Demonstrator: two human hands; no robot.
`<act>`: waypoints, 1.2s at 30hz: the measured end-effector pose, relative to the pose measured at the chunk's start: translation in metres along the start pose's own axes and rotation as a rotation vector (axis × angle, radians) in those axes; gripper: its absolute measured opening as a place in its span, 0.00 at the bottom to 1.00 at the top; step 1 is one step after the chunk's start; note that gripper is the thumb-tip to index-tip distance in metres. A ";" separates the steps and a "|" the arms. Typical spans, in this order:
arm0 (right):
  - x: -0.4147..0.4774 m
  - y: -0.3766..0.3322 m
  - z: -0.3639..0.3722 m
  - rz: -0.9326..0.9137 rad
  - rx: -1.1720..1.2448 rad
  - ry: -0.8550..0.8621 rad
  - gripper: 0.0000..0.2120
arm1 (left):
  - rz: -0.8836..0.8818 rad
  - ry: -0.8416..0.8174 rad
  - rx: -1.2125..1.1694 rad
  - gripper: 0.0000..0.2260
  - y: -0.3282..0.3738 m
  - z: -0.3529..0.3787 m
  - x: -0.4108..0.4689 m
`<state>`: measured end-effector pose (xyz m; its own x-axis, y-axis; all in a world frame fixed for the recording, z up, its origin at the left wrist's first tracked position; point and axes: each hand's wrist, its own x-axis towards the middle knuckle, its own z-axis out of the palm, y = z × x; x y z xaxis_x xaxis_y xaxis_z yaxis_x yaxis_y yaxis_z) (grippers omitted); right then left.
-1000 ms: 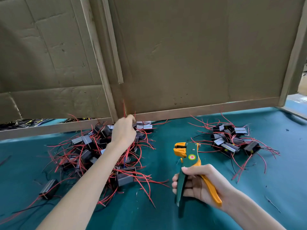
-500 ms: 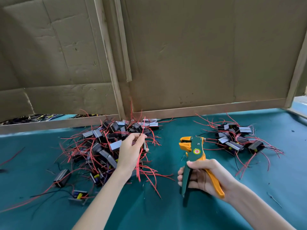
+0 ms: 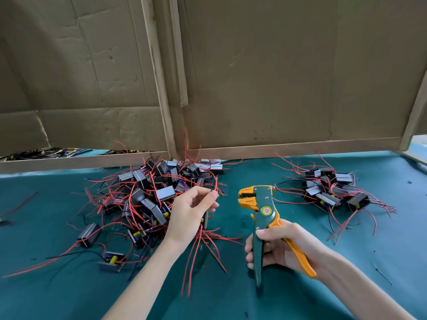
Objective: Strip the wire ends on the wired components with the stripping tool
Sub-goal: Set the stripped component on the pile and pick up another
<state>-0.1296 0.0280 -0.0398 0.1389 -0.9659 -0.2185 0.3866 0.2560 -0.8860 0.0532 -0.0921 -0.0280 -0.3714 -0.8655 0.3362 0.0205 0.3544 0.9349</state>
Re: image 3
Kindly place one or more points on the person's left hand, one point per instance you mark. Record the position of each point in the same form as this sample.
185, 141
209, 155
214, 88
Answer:
187, 220

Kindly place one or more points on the person's right hand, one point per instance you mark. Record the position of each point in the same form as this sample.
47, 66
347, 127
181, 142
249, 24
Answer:
297, 246

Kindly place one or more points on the person's left forearm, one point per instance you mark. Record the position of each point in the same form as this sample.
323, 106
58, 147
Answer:
150, 283

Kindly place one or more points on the person's right forearm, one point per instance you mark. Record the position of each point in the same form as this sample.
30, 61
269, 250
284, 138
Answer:
363, 293

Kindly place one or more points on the flat grey board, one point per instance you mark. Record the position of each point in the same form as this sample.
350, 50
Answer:
417, 151

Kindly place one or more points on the thin wooden strip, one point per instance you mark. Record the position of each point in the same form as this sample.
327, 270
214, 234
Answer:
179, 53

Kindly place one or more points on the smooth brown cardboard panel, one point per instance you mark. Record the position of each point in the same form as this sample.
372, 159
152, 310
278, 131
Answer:
307, 63

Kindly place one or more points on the creased brown cardboard panel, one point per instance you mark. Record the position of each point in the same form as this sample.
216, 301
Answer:
67, 63

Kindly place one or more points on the long wooden bottom rail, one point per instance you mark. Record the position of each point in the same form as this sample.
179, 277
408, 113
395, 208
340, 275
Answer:
293, 148

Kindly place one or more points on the short wooden bottom rail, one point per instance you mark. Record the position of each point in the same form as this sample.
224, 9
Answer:
73, 163

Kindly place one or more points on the wide wooden post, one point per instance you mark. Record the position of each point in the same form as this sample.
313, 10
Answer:
160, 76

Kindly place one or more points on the wooden corner post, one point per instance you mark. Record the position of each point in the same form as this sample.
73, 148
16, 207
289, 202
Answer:
413, 113

